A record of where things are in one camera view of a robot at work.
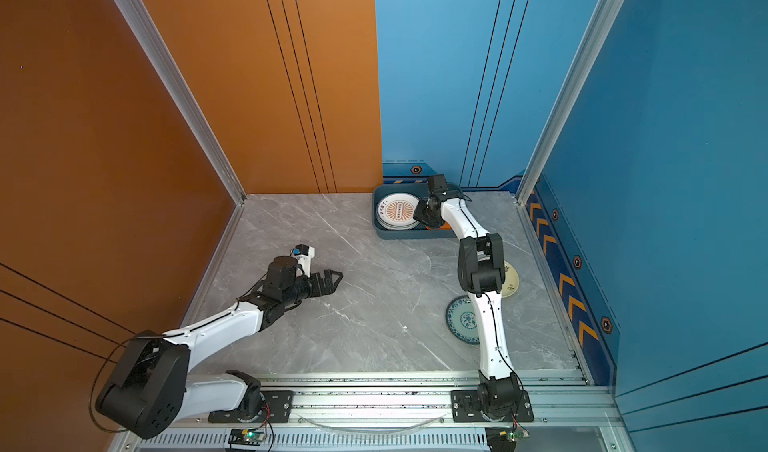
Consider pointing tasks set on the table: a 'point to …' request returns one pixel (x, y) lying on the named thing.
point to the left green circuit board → (243, 436)
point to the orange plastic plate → (446, 226)
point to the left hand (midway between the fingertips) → (333, 274)
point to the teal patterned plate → (461, 320)
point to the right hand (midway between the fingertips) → (416, 217)
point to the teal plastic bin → (419, 190)
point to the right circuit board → (504, 439)
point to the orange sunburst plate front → (396, 211)
